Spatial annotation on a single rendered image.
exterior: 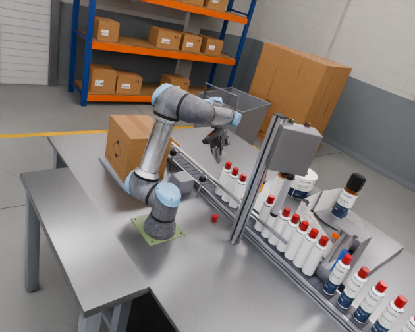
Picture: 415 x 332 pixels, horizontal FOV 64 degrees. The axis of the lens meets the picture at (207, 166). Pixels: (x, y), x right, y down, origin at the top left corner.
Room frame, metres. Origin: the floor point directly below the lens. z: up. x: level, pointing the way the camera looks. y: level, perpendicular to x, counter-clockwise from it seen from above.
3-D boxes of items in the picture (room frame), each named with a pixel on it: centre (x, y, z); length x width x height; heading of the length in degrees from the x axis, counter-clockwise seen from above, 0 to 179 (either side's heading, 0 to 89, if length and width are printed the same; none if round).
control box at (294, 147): (1.31, -0.31, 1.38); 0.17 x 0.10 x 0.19; 101
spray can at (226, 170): (1.63, -0.11, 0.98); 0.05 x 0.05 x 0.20
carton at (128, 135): (1.68, 0.42, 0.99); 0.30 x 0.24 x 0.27; 42
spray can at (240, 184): (1.54, -0.20, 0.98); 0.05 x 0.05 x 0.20
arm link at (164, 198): (1.24, 0.14, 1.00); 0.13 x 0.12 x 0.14; 69
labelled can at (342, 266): (1.10, -0.65, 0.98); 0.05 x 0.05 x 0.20
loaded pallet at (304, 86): (5.34, -0.98, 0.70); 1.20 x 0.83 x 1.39; 51
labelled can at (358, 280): (1.05, -0.70, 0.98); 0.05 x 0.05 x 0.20
